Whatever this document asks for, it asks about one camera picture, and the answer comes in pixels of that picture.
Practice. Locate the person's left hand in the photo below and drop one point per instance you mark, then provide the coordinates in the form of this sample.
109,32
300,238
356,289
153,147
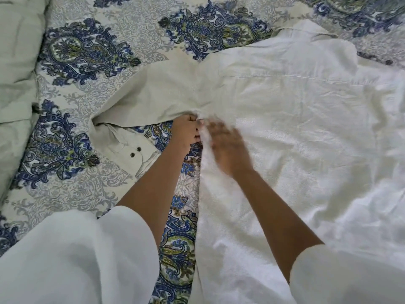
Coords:
185,129

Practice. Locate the person's right hand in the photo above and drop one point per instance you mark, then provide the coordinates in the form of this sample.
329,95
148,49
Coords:
229,150

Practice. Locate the person's right fingers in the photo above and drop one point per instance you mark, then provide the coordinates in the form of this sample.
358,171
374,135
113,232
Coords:
209,131

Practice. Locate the person's left fingers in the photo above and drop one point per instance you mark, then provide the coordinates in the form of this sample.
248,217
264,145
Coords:
196,128

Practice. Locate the pale beige button shirt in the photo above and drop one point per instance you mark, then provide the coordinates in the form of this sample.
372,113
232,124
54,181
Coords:
284,155

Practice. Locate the person's right forearm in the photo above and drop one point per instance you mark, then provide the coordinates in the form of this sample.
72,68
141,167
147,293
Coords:
273,215

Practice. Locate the person's left forearm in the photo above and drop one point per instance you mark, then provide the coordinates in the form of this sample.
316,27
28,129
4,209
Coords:
152,183

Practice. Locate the blue paisley patterned bedsheet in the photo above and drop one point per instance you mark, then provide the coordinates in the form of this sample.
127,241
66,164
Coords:
126,75

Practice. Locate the person's white left sleeve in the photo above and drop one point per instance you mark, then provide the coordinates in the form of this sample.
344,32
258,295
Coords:
79,256

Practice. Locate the person's white sleeve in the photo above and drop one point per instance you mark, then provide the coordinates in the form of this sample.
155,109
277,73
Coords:
345,275
79,256

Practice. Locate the pale green pillow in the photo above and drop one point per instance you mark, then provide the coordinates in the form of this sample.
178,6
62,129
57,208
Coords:
17,75

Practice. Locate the person's white right sleeve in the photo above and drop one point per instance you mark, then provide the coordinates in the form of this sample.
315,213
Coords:
345,275

